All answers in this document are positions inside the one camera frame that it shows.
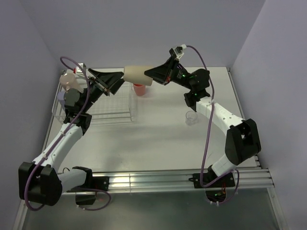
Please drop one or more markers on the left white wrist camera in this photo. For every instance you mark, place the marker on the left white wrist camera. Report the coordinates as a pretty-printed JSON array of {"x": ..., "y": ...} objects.
[{"x": 80, "y": 69}]

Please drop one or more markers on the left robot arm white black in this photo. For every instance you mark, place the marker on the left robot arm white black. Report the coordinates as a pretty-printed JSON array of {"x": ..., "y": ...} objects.
[{"x": 39, "y": 180}]

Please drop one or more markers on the beige plastic cup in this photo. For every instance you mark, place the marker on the beige plastic cup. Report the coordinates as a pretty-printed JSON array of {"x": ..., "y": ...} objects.
[{"x": 135, "y": 75}]

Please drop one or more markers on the clear acrylic dish rack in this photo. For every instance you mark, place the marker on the clear acrylic dish rack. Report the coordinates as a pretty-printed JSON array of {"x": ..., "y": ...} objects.
[{"x": 113, "y": 109}]

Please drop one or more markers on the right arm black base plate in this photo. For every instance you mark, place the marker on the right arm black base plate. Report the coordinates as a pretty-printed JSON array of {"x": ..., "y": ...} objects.
[{"x": 210, "y": 180}]

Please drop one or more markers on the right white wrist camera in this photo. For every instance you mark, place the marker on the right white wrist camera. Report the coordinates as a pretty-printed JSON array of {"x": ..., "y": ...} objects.
[{"x": 177, "y": 52}]

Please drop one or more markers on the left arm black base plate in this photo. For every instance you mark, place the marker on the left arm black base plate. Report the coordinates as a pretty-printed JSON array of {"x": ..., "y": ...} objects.
[{"x": 100, "y": 183}]

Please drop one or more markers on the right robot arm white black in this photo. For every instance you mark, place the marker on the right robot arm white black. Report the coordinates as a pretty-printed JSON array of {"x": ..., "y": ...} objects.
[{"x": 242, "y": 137}]

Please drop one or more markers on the clear glass near centre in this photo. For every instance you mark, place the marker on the clear glass near centre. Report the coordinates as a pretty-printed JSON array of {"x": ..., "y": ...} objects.
[{"x": 191, "y": 118}]

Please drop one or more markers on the pink ceramic mug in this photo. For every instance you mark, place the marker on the pink ceramic mug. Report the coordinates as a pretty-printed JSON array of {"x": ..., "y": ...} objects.
[{"x": 69, "y": 81}]

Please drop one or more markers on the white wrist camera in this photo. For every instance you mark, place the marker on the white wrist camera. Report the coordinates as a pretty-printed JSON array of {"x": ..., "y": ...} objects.
[
  {"x": 80, "y": 69},
  {"x": 177, "y": 52}
]

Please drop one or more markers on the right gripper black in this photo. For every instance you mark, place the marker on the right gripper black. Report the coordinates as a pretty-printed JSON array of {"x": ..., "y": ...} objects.
[{"x": 165, "y": 73}]

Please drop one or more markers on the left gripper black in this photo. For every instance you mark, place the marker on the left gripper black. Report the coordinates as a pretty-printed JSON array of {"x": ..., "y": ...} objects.
[{"x": 106, "y": 82}]

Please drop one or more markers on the red plastic cup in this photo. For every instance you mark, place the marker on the red plastic cup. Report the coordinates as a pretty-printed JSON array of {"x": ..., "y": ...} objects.
[{"x": 139, "y": 89}]

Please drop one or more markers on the aluminium mounting rail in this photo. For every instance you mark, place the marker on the aluminium mounting rail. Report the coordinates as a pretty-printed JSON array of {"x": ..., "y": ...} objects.
[{"x": 140, "y": 166}]

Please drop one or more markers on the purple plastic cup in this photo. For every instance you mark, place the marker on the purple plastic cup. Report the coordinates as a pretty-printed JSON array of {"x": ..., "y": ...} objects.
[{"x": 60, "y": 98}]

